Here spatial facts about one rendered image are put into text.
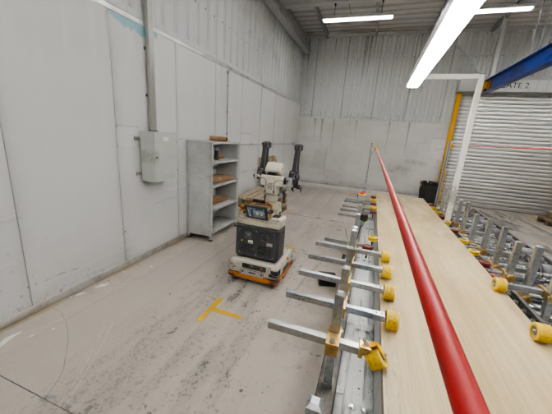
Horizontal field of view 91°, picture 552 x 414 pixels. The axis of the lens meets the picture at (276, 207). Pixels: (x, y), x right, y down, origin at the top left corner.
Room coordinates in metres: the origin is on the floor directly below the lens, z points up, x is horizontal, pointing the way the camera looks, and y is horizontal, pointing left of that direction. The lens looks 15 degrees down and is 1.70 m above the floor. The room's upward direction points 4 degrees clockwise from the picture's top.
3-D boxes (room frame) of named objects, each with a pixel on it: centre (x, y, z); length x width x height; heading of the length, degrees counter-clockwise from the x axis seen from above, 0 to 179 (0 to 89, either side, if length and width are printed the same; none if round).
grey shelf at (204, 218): (4.55, 1.06, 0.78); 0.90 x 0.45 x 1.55; 162
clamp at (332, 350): (0.92, -0.26, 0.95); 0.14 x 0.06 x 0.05; 162
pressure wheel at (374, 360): (0.85, -0.41, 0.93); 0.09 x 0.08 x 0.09; 72
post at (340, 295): (0.94, -0.27, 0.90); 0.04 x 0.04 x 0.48; 72
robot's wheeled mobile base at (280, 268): (3.18, 0.12, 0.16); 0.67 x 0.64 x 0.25; 162
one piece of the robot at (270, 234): (3.09, 0.15, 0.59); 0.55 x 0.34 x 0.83; 72
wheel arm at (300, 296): (1.14, -0.32, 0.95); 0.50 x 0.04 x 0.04; 72
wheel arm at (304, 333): (0.93, -0.18, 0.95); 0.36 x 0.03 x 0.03; 72
